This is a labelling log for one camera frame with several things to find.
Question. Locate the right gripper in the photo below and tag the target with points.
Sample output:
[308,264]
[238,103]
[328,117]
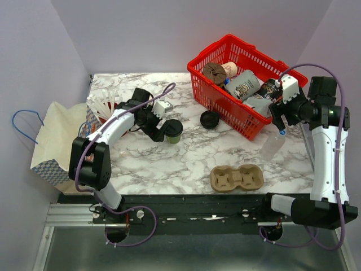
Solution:
[284,108]

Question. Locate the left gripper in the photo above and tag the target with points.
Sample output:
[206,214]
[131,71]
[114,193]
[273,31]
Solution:
[153,131]

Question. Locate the black coffee lid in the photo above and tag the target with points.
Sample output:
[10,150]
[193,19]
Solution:
[174,128]

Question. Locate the cardboard cup carrier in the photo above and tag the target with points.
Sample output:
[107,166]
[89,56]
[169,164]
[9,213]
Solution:
[225,179]

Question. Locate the paper takeout bag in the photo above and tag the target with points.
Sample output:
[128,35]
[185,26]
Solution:
[53,143]

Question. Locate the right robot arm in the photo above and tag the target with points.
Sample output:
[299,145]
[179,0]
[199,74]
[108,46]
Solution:
[328,205]

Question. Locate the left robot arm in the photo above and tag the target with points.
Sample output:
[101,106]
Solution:
[90,162]

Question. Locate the black coffee can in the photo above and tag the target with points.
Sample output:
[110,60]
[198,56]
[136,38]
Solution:
[269,91]

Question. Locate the grey coffee bag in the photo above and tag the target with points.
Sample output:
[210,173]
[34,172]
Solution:
[244,85]

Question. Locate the grey crumpled pouch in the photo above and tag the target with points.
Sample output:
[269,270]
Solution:
[259,104]

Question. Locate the clear plastic bottle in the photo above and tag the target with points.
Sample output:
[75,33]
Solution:
[272,145]

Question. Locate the red plastic basket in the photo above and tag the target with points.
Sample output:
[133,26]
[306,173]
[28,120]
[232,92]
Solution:
[234,112]

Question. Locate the stack of black lids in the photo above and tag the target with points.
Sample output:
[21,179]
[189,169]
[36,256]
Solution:
[209,119]

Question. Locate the red ribbed cup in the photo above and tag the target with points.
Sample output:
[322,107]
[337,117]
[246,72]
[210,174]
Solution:
[111,107]

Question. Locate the white straws bundle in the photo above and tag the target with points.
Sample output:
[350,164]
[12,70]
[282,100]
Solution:
[98,104]

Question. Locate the pink patterned cup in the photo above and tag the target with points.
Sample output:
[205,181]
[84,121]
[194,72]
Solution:
[230,69]

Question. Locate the brown cardboard disc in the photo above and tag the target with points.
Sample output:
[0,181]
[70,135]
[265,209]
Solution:
[215,73]

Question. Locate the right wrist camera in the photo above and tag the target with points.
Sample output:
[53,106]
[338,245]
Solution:
[290,88]

